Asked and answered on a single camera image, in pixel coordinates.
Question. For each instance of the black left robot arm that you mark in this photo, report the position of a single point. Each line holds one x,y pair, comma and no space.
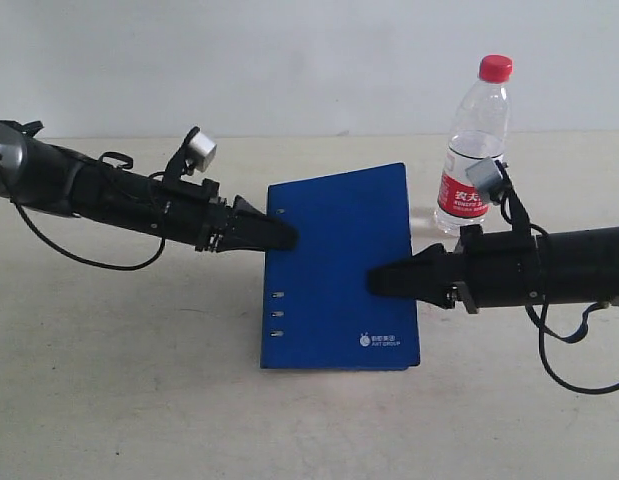
63,182

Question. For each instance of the blue ring binder notebook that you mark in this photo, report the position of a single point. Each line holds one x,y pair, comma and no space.
317,312

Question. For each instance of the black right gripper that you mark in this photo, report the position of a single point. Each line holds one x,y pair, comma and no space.
485,270

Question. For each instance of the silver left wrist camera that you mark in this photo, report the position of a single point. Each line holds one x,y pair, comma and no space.
200,151

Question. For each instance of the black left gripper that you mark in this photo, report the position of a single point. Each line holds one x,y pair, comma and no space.
196,214

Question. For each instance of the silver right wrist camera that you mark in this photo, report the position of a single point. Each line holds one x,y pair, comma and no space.
489,178

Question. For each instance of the clear plastic water bottle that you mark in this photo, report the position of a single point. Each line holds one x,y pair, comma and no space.
478,131

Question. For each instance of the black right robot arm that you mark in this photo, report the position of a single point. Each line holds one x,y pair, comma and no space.
579,266

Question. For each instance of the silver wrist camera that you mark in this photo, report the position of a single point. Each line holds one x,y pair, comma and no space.
489,178
200,151

